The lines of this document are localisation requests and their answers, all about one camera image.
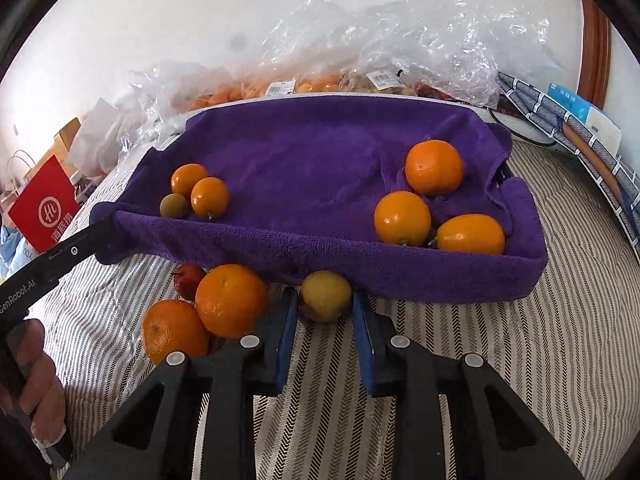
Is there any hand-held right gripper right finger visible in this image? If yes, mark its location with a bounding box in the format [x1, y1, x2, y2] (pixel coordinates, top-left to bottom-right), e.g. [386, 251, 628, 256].
[352, 292, 586, 480]

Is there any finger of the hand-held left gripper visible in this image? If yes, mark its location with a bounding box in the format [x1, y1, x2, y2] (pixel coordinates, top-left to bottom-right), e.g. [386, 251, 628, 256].
[42, 216, 120, 281]

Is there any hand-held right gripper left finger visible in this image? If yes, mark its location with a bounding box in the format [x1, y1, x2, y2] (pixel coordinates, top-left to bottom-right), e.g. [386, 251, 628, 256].
[62, 287, 301, 480]

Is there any yellow-green plum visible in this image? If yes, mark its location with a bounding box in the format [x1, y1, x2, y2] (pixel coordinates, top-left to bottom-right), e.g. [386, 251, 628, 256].
[300, 270, 353, 323]
[160, 193, 190, 220]

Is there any oblong orange mandarin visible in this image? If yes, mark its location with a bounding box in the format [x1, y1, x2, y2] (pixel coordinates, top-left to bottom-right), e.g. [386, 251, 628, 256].
[436, 214, 506, 256]

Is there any purple towel covered tray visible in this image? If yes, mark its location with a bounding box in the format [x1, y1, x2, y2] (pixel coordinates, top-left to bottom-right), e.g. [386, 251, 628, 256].
[90, 95, 548, 306]

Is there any person's left hand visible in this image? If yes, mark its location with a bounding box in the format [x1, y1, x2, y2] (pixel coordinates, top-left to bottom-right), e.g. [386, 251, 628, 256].
[20, 319, 67, 443]

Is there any red paper bag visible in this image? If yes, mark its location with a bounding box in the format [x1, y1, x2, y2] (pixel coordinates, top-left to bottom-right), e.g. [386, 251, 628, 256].
[7, 150, 82, 255]

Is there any small red fruit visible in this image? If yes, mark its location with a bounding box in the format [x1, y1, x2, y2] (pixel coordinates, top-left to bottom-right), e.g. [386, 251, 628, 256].
[173, 263, 207, 301]

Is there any wooden chair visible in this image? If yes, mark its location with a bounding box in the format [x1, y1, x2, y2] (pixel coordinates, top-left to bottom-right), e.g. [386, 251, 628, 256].
[51, 117, 82, 162]

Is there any white plastic bag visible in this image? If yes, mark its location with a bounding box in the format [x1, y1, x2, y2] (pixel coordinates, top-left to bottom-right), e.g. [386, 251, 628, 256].
[66, 97, 128, 177]

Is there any striped grey quilt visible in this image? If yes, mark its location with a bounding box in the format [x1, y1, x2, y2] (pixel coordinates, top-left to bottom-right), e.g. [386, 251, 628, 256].
[37, 132, 640, 480]

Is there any small crumpled clear plastic bag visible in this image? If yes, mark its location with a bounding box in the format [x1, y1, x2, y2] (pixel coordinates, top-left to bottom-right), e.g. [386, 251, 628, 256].
[115, 60, 241, 171]

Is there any bag of oranges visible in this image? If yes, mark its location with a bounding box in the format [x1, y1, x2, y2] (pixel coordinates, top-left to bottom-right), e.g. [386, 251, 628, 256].
[189, 72, 343, 111]

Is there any bag of brown fruit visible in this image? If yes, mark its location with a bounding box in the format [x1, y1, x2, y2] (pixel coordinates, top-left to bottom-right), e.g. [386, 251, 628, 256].
[340, 69, 418, 97]

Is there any large crumpled clear plastic bag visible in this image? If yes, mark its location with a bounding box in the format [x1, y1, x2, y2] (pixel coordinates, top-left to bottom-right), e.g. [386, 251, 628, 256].
[270, 0, 503, 107]

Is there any blue white tissue pack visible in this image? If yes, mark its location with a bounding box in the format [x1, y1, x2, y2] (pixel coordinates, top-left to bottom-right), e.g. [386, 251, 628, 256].
[546, 82, 624, 162]

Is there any black cable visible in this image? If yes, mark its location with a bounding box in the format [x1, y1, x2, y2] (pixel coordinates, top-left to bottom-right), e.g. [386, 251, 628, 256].
[489, 109, 558, 149]

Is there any brown wooden door frame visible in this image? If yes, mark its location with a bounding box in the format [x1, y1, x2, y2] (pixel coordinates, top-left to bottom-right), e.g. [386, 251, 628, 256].
[579, 0, 614, 111]

